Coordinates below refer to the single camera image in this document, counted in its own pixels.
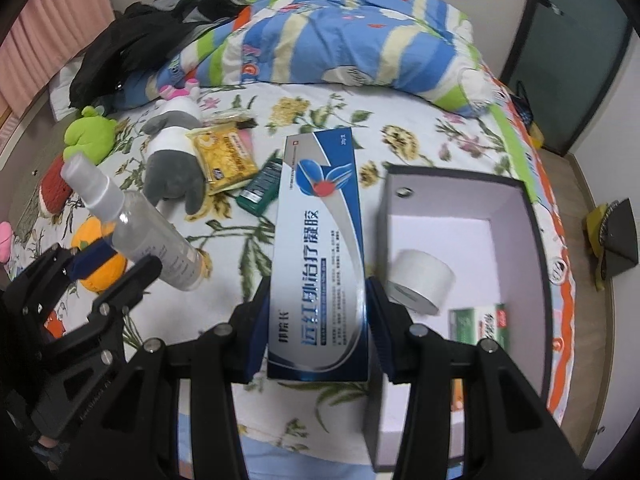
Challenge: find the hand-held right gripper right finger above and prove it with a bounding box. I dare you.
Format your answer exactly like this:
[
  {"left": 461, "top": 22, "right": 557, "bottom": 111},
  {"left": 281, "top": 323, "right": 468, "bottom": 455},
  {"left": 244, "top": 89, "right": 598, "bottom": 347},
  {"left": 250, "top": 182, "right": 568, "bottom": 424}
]
[{"left": 366, "top": 275, "right": 601, "bottom": 480}]

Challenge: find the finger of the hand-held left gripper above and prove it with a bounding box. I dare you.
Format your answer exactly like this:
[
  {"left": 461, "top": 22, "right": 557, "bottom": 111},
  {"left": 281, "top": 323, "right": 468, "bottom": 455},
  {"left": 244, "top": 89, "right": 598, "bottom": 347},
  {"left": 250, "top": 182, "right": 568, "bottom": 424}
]
[
  {"left": 87, "top": 254, "right": 164, "bottom": 367},
  {"left": 10, "top": 239, "right": 121, "bottom": 311}
]

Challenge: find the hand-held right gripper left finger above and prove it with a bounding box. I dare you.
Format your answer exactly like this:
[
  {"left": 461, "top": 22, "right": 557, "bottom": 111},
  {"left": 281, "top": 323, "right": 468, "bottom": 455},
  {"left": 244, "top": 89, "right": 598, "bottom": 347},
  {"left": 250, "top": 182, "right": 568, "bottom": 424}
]
[{"left": 87, "top": 279, "right": 271, "bottom": 480}]

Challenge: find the orange fruit plush toy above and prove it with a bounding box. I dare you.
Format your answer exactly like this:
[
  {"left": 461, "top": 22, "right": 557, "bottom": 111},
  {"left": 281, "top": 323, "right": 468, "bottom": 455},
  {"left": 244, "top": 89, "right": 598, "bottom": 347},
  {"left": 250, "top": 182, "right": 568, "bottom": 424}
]
[{"left": 71, "top": 215, "right": 129, "bottom": 294}]

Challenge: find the clear spray bottle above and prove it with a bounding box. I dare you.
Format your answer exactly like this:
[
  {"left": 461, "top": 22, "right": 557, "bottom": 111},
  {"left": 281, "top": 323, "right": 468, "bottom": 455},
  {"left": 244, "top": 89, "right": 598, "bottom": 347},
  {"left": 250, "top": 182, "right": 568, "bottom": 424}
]
[{"left": 60, "top": 153, "right": 209, "bottom": 291}]

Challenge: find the blue white medicine box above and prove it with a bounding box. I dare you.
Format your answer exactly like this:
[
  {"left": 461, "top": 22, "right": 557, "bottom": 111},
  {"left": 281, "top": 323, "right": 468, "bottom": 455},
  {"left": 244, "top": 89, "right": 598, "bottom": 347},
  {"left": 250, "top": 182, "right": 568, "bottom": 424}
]
[{"left": 266, "top": 129, "right": 371, "bottom": 384}]

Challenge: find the dark grey storage box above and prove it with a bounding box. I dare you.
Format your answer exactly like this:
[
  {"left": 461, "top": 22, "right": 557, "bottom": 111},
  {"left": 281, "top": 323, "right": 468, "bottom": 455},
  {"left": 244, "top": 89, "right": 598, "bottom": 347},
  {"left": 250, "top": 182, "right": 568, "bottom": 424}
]
[{"left": 362, "top": 164, "right": 554, "bottom": 474}]

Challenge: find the white tape roll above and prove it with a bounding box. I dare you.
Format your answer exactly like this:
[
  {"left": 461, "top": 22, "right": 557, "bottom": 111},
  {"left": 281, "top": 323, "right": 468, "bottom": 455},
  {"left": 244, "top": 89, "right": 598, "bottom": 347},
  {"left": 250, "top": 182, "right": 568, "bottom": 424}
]
[{"left": 387, "top": 249, "right": 456, "bottom": 316}]

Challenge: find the red watermelon plush toy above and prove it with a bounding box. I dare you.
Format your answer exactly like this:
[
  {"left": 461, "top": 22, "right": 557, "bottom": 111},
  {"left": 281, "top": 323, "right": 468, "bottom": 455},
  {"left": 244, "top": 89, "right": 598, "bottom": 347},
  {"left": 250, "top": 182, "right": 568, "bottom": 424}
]
[{"left": 38, "top": 157, "right": 77, "bottom": 219}]

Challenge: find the green white medicine box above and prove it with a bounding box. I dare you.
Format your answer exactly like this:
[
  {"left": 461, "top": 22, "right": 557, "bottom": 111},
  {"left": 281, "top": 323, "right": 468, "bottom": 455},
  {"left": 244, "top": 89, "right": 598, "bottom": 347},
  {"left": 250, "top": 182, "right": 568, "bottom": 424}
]
[{"left": 448, "top": 302, "right": 511, "bottom": 357}]

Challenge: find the green frog plush toy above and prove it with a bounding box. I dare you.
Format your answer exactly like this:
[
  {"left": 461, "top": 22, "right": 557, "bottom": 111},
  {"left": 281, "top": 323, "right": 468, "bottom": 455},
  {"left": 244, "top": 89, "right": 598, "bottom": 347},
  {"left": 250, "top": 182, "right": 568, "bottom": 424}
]
[{"left": 63, "top": 105, "right": 120, "bottom": 164}]

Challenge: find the grey white plush toy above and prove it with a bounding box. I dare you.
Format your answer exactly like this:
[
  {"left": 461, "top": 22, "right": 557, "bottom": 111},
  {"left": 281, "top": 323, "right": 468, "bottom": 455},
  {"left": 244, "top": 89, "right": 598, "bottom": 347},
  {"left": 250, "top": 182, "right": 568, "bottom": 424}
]
[{"left": 138, "top": 97, "right": 209, "bottom": 217}]

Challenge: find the dark green small box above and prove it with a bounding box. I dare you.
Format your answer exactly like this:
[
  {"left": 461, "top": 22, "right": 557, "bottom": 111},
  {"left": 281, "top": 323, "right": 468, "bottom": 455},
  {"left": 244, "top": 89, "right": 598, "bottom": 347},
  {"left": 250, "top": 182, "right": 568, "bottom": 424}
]
[{"left": 235, "top": 157, "right": 284, "bottom": 216}]

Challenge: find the yellow snack packet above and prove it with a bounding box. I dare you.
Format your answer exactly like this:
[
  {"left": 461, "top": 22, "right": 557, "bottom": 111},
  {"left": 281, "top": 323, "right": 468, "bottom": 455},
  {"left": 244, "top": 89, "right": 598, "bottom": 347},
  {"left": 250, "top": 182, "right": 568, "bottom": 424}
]
[{"left": 184, "top": 127, "right": 260, "bottom": 196}]

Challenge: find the white pillow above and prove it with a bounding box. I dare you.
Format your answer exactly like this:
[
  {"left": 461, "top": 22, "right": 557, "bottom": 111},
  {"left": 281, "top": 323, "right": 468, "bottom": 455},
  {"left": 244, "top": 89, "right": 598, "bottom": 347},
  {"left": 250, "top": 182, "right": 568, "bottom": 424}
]
[{"left": 49, "top": 59, "right": 85, "bottom": 122}]

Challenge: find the pink white plush toy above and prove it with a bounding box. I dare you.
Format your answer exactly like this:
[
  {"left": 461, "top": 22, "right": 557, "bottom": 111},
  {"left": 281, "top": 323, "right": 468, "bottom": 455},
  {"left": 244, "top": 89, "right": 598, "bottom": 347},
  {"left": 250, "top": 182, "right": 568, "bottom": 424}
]
[{"left": 158, "top": 80, "right": 201, "bottom": 104}]

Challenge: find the floral bed sheet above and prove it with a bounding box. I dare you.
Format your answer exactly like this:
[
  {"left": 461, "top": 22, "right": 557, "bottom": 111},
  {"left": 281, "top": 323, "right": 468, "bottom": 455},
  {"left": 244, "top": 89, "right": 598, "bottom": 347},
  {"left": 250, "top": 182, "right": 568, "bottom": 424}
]
[{"left": 10, "top": 77, "right": 576, "bottom": 461}]

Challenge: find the black jacket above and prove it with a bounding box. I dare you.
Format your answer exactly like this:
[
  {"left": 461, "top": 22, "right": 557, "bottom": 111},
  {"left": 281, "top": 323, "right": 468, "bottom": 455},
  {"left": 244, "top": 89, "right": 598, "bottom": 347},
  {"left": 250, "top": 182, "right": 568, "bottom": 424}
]
[{"left": 68, "top": 0, "right": 252, "bottom": 109}]

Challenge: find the yellow floor toy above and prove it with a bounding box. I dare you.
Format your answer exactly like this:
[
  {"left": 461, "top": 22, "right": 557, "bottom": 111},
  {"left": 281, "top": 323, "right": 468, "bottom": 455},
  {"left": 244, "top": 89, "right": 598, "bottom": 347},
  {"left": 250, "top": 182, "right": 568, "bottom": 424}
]
[{"left": 582, "top": 202, "right": 617, "bottom": 292}]

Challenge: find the pink curtain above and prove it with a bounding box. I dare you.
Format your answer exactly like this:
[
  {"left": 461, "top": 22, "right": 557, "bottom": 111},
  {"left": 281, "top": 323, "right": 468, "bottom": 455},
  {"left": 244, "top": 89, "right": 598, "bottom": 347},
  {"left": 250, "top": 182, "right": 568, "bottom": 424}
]
[{"left": 0, "top": 0, "right": 114, "bottom": 117}]

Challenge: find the black triangular stand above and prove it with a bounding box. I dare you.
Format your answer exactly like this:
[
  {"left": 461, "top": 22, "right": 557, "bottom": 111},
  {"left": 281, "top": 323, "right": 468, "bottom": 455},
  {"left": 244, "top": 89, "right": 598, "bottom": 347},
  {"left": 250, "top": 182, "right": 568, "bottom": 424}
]
[{"left": 598, "top": 198, "right": 640, "bottom": 278}]

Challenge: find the blue striped printed quilt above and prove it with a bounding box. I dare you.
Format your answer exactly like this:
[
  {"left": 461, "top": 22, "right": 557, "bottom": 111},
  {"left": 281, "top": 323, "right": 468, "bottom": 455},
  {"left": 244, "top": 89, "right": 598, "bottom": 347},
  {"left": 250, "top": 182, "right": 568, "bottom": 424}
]
[{"left": 107, "top": 0, "right": 484, "bottom": 119}]

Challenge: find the dark glass door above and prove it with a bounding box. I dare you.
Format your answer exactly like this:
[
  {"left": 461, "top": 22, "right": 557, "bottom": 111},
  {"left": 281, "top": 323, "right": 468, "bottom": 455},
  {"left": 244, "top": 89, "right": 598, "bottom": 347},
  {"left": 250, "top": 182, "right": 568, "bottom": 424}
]
[{"left": 502, "top": 0, "right": 640, "bottom": 157}]

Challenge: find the black wire basket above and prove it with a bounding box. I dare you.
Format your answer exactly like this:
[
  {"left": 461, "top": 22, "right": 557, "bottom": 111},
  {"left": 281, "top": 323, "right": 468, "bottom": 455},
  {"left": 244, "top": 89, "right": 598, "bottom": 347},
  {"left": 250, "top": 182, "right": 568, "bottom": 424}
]
[{"left": 513, "top": 80, "right": 547, "bottom": 149}]

